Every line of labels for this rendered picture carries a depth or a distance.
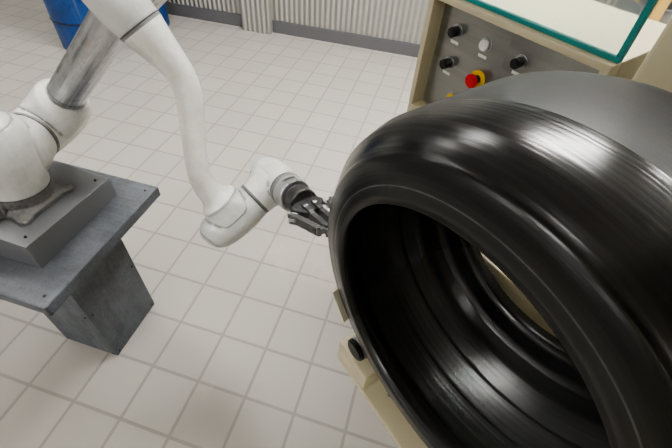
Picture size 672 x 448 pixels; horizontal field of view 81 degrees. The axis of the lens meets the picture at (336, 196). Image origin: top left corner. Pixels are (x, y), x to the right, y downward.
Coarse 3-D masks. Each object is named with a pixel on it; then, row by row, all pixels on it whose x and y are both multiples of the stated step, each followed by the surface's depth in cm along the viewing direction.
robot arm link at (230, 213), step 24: (144, 24) 79; (144, 48) 82; (168, 48) 83; (168, 72) 86; (192, 72) 88; (192, 96) 89; (192, 120) 90; (192, 144) 92; (192, 168) 94; (216, 192) 98; (240, 192) 102; (216, 216) 98; (240, 216) 100; (216, 240) 100
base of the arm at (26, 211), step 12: (48, 192) 115; (60, 192) 119; (0, 204) 109; (12, 204) 109; (24, 204) 111; (36, 204) 113; (48, 204) 116; (0, 216) 110; (12, 216) 110; (24, 216) 110; (36, 216) 113
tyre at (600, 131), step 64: (384, 128) 45; (448, 128) 36; (512, 128) 33; (576, 128) 32; (640, 128) 32; (384, 192) 43; (448, 192) 35; (512, 192) 30; (576, 192) 28; (640, 192) 27; (384, 256) 74; (448, 256) 79; (512, 256) 31; (576, 256) 27; (640, 256) 26; (384, 320) 73; (448, 320) 77; (512, 320) 72; (576, 320) 28; (640, 320) 26; (384, 384) 65; (448, 384) 69; (512, 384) 69; (576, 384) 64; (640, 384) 26
